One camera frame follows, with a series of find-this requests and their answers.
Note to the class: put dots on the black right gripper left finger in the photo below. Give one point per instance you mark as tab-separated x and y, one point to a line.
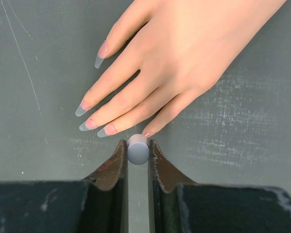
106	204

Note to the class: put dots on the mannequin hand with nails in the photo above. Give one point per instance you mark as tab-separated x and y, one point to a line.
170	52

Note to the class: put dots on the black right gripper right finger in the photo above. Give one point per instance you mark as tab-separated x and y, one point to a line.
163	179

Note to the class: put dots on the white nail polish brush cap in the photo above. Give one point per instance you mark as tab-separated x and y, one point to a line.
138	149

